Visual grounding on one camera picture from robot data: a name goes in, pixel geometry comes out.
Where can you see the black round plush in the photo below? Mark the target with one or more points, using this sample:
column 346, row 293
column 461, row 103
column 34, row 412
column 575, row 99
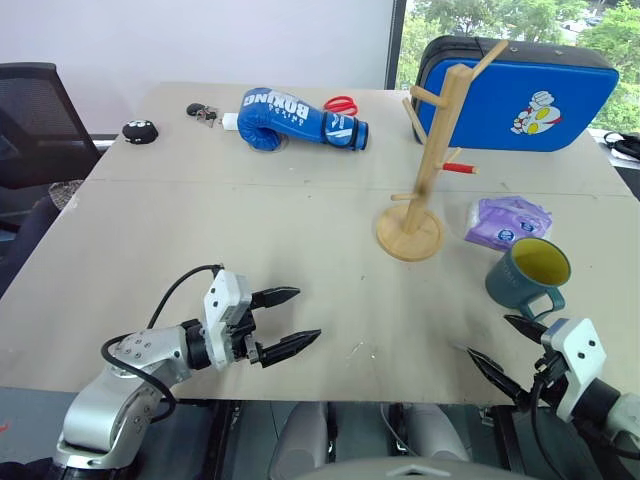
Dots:
column 140, row 131

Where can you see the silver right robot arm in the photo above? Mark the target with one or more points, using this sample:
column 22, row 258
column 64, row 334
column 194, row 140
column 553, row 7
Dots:
column 622, row 415

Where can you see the blue boxing glove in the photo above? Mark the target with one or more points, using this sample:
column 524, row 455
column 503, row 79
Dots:
column 295, row 120

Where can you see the wooden mug tree stand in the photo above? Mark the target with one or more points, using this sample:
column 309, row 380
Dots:
column 425, row 200

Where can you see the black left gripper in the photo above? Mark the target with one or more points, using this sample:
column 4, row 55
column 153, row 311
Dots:
column 245, row 332

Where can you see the grey robot torso top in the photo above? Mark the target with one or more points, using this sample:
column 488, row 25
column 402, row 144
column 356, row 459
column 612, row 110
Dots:
column 415, row 470

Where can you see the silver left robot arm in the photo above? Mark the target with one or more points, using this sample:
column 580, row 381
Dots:
column 125, row 395

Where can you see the silver rounded robot leg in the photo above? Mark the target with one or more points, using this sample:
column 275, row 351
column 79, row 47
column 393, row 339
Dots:
column 437, row 432
column 300, row 440

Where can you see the blue kick pad with cartoon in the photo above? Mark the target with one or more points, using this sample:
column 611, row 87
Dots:
column 510, row 105

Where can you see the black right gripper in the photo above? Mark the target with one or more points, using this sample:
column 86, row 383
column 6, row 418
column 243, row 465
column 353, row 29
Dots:
column 550, row 372

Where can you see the purple tissue pack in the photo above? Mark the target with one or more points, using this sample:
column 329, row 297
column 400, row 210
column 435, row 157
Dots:
column 507, row 222

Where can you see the black mesh office chair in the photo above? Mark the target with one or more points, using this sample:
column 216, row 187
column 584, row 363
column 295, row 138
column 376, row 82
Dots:
column 35, row 125

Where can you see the teal mug yellow inside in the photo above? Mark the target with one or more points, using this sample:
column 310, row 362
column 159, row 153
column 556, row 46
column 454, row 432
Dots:
column 522, row 280

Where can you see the black window frame post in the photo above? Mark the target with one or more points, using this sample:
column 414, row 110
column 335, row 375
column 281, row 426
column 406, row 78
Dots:
column 395, row 45

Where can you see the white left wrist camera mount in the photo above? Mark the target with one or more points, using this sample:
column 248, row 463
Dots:
column 225, row 310

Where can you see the black key fob with keys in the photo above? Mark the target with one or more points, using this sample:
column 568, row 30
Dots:
column 197, row 110

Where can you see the small white bottle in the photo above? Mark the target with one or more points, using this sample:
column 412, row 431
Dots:
column 229, row 122

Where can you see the dark chair with patterned cushion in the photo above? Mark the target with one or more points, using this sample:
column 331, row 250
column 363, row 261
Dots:
column 35, row 225

